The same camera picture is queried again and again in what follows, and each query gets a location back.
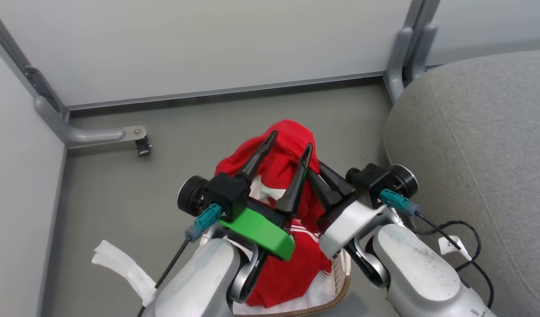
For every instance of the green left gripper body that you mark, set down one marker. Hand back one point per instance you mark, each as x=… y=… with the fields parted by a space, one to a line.
x=261 y=229

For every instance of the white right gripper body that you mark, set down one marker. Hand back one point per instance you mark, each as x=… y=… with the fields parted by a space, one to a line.
x=347 y=224

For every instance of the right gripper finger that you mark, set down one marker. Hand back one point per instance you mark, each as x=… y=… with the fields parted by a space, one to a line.
x=338 y=181
x=325 y=193

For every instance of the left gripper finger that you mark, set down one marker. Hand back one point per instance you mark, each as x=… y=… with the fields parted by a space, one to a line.
x=257 y=158
x=296 y=185

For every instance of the red white-striped garment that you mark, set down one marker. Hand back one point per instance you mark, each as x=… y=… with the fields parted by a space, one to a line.
x=287 y=176

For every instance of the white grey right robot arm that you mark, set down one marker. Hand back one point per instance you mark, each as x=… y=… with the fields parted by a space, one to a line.
x=419 y=273

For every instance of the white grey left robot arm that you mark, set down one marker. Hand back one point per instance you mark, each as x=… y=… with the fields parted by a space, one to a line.
x=199 y=281

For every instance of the white laundry basket brown rim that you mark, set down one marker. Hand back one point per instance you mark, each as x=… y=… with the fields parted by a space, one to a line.
x=336 y=281

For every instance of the grey fabric sofa seat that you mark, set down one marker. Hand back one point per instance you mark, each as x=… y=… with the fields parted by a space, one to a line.
x=485 y=145

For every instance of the black caster wheel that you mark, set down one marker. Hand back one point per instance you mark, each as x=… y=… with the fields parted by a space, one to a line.
x=143 y=146

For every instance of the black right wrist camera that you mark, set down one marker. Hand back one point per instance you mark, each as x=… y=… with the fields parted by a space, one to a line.
x=380 y=180

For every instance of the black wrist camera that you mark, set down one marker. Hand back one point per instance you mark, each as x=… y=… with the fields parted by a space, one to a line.
x=223 y=191
x=380 y=180

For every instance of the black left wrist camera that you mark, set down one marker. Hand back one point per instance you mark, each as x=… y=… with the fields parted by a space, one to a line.
x=223 y=191

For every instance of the grey partition base rail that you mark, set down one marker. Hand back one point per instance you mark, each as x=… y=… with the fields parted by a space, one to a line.
x=225 y=94

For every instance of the grey partition foot bracket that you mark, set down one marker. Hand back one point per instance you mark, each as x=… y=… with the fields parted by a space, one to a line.
x=89 y=134

